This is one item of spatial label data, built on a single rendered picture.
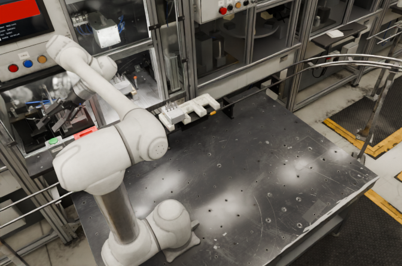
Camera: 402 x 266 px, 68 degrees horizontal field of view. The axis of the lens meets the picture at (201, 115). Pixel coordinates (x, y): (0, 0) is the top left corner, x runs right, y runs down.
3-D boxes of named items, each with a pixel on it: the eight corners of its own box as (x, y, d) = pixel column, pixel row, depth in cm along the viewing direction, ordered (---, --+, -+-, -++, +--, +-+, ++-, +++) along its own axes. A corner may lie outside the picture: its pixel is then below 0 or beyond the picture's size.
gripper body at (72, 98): (82, 91, 140) (69, 104, 141) (69, 85, 132) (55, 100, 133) (90, 101, 137) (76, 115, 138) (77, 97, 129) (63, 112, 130)
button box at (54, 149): (55, 164, 155) (46, 148, 147) (52, 154, 160) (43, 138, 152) (70, 157, 158) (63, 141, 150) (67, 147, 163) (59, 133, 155)
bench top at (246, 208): (136, 368, 114) (134, 366, 111) (64, 179, 181) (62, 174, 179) (377, 181, 171) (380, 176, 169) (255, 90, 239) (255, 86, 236)
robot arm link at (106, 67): (96, 85, 142) (72, 69, 133) (119, 63, 140) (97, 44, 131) (100, 97, 134) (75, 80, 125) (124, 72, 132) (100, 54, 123)
